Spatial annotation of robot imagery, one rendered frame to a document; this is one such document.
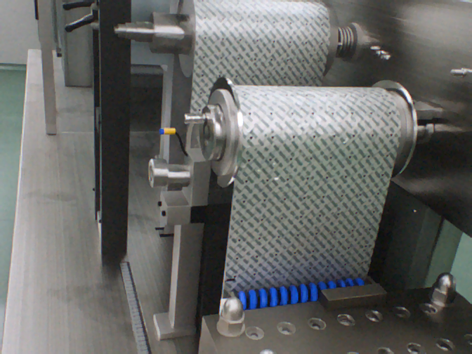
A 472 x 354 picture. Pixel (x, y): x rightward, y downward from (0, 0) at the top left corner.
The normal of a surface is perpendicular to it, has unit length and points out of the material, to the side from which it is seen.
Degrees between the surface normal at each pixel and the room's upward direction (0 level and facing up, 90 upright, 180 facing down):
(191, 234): 90
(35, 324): 0
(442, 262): 90
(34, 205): 0
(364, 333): 0
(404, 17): 90
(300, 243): 90
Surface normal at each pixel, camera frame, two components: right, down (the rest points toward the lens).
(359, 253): 0.32, 0.41
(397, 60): -0.94, 0.04
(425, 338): 0.10, -0.91
